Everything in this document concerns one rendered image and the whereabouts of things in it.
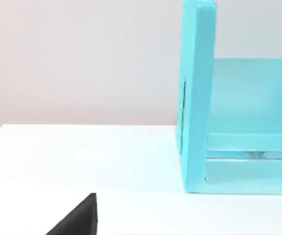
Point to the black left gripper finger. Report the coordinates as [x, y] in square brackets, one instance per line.
[83, 218]

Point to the light blue rack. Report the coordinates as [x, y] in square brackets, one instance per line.
[197, 122]

